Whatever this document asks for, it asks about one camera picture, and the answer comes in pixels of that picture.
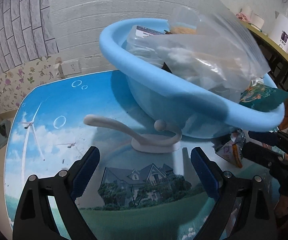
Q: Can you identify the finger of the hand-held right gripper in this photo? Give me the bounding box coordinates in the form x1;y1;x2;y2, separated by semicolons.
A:
243;142;288;171
249;129;288;157

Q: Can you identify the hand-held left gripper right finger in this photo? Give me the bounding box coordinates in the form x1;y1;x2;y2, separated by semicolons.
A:
190;146;277;240

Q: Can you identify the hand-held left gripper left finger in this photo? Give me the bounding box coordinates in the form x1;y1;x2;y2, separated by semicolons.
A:
12;146;100;240

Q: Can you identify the small snack packet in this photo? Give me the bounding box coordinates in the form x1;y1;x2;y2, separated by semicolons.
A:
215;129;247;168

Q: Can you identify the green printed packet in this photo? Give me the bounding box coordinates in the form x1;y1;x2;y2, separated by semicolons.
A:
239;84;288;112

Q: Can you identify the white swan-shaped hook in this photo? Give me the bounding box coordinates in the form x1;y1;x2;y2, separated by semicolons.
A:
83;114;182;153

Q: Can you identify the blue plastic basin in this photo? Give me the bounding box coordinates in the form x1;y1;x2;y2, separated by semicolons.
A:
99;18;286;139

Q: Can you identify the clear bag of cotton swabs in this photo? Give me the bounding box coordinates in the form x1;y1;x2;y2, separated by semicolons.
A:
144;0;271;93

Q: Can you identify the clear toothpick box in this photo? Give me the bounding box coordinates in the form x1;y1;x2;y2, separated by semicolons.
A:
168;6;199;35

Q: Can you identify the clear dental floss box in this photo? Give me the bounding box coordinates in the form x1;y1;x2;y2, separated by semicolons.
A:
126;25;169;63

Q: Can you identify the white electric kettle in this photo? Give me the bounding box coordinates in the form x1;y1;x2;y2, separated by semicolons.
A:
268;11;288;53

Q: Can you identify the white paper cup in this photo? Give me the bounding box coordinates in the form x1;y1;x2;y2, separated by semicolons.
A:
241;5;253;22
250;12;264;29

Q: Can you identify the small pink item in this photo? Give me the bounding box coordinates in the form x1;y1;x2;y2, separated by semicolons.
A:
235;11;249;23

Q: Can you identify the side table with black frame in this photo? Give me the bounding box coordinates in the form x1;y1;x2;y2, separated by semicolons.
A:
239;21;288;93

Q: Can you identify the white wall socket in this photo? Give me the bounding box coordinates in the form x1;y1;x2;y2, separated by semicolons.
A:
61;61;81;74

